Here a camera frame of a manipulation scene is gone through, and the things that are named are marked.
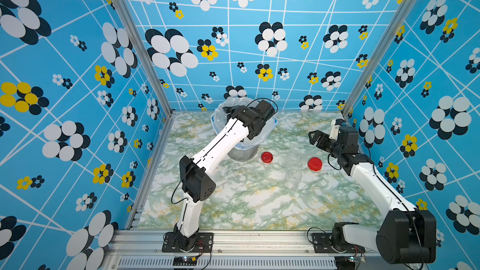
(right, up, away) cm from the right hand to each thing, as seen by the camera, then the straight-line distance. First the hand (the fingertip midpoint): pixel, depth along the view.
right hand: (319, 135), depth 85 cm
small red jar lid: (-23, -13, +14) cm, 30 cm away
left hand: (-43, +10, -8) cm, 45 cm away
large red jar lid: (+1, -15, +9) cm, 18 cm away
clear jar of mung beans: (-8, -14, +14) cm, 21 cm away
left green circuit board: (-58, -49, -13) cm, 77 cm away
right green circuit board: (+5, -48, -15) cm, 51 cm away
